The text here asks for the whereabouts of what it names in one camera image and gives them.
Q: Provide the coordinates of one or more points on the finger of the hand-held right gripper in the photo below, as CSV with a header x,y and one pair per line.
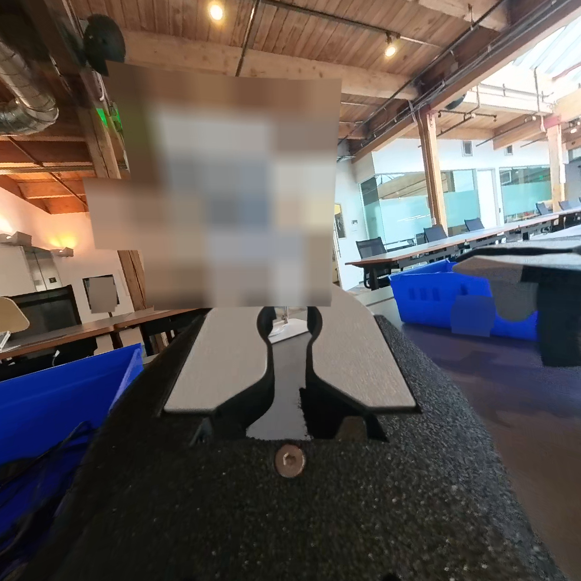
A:
x,y
515,295

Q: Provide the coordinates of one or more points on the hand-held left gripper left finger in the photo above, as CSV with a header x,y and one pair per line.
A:
x,y
218,363

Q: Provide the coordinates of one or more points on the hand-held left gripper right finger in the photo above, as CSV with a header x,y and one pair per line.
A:
x,y
358,363

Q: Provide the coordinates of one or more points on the blue plastic bin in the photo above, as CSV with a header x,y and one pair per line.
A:
x,y
422,308
54,390

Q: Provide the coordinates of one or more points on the black office chair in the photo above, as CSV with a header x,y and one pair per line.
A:
x,y
474,224
370,249
435,233

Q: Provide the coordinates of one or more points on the metal elevator door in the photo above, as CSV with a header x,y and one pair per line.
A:
x,y
41,272

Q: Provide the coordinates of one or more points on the plain wooden display board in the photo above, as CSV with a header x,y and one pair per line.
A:
x,y
13,313

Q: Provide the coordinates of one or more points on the green exit sign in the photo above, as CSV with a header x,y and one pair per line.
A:
x,y
102,117

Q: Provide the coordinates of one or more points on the ceiling spot light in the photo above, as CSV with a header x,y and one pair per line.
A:
x,y
216,12
390,49

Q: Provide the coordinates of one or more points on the black ceiling dome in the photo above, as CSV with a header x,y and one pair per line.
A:
x,y
104,43

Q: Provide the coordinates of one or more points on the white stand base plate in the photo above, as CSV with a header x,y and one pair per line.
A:
x,y
290,327

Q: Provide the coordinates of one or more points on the wooden support post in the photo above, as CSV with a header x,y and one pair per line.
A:
x,y
433,181
556,168

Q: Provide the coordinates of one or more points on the wall sconce lamp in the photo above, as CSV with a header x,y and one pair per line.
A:
x,y
62,252
18,238

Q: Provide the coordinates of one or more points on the silver spiral duct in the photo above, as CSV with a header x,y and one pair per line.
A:
x,y
27,77

